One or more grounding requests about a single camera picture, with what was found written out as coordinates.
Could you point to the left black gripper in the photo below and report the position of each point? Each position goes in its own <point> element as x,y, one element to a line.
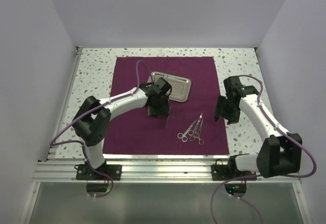
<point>164,109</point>

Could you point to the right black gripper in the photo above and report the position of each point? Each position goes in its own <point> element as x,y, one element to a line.
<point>232,117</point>

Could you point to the steel instrument tray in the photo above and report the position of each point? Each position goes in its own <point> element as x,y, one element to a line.
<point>181,87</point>

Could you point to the steel hemostat forceps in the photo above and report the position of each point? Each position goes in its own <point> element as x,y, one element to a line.
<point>198,137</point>

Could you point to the purple cloth wrap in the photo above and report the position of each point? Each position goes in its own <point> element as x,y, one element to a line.
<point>135,133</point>

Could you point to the long steel scissors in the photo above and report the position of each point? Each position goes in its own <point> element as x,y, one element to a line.
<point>183,136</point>

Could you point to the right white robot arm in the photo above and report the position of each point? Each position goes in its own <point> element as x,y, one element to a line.
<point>280,153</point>

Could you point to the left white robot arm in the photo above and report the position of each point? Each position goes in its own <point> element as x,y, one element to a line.
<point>94,116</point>

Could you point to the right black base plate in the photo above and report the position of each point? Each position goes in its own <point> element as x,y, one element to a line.
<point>223,172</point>

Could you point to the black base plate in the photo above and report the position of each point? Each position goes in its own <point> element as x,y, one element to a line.
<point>223,172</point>
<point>85,173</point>

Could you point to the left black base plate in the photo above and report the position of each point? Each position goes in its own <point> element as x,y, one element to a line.
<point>85,173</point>

